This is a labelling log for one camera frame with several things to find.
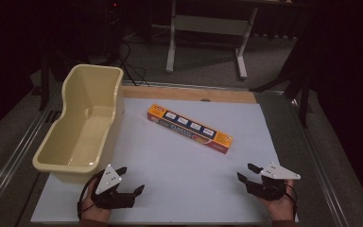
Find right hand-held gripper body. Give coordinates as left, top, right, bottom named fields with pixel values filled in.
left=245, top=161, right=302, bottom=201

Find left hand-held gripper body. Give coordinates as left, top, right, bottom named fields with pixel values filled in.
left=90, top=163, right=137, bottom=210

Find cream plastic bin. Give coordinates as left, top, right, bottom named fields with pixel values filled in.
left=32, top=63, right=125, bottom=184

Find long orange cardboard box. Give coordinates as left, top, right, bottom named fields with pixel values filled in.
left=147, top=103, right=233, bottom=155

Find person's right hand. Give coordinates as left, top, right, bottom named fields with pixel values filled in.
left=256, top=179, right=296, bottom=222

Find person's left hand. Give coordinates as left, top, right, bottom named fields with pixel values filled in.
left=79, top=177, right=112, bottom=222

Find black tripod stand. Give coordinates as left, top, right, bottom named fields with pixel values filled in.
left=249, top=27, right=313, bottom=129

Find black metal stand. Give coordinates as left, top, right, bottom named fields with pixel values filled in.
left=31, top=51, right=53, bottom=112

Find dark computer tower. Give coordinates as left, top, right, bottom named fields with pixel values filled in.
left=84, top=0, right=125, bottom=65

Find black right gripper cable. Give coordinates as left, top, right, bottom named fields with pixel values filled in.
left=284, top=182, right=299, bottom=221

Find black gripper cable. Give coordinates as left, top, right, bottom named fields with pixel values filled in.
left=284, top=182, right=299, bottom=221
left=77, top=170, right=106, bottom=220

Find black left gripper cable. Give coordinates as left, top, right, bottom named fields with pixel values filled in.
left=77, top=170, right=106, bottom=220

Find silver metal rail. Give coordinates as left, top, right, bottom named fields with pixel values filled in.
left=0, top=91, right=61, bottom=218
left=289, top=97, right=351, bottom=227

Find black floor cables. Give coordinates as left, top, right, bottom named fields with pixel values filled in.
left=115, top=40, right=150, bottom=87

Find white metal desk frame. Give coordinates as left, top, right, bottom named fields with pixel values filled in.
left=165, top=0, right=310, bottom=80

